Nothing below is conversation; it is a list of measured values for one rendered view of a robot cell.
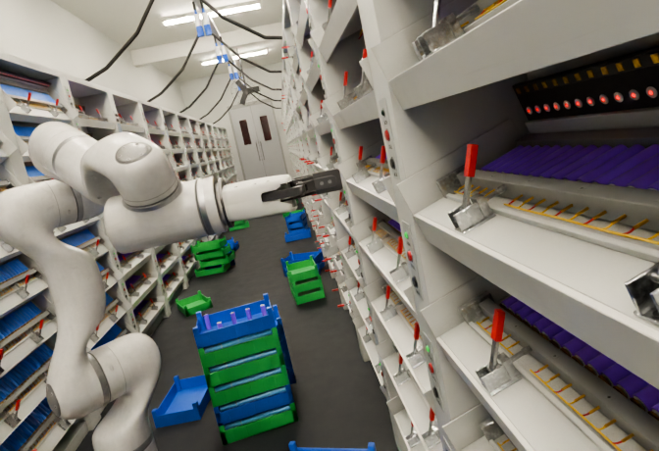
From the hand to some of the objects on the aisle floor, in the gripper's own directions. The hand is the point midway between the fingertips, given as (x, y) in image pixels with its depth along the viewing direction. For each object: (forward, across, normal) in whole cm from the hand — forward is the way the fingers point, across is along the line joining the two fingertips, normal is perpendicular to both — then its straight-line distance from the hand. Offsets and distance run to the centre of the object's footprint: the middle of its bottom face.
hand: (327, 180), depth 69 cm
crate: (-73, +137, +101) cm, 185 cm away
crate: (-38, +110, +101) cm, 154 cm away
